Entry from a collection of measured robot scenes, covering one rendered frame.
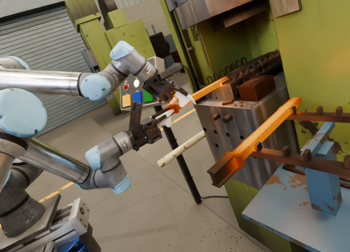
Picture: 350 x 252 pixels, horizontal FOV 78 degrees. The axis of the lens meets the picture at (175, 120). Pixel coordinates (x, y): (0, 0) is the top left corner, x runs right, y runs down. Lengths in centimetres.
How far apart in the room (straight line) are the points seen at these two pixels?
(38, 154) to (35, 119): 20
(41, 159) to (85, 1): 520
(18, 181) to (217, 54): 110
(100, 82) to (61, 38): 818
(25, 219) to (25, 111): 57
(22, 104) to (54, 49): 815
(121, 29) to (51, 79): 499
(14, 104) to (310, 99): 93
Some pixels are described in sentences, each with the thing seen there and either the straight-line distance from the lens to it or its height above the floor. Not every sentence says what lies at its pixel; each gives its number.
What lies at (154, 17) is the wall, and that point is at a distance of 995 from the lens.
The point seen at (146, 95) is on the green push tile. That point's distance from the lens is 131.
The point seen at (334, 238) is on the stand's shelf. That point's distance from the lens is 75.
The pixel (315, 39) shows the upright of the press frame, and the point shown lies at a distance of 88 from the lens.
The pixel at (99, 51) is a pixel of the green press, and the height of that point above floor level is 163.
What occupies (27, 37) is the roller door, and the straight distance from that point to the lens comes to 879.
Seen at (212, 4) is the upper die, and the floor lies 131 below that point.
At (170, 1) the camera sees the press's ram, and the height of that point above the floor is 140.
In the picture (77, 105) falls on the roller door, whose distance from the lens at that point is 867.
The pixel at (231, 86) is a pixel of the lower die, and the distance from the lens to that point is 97.
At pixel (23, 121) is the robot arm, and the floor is 121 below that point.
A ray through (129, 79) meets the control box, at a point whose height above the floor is 112.
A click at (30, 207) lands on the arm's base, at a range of 107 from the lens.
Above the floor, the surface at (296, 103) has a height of 92.
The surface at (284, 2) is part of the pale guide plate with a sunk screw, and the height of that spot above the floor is 122.
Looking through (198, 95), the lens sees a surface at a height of 100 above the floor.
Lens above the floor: 125
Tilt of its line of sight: 19 degrees down
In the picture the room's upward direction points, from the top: 23 degrees counter-clockwise
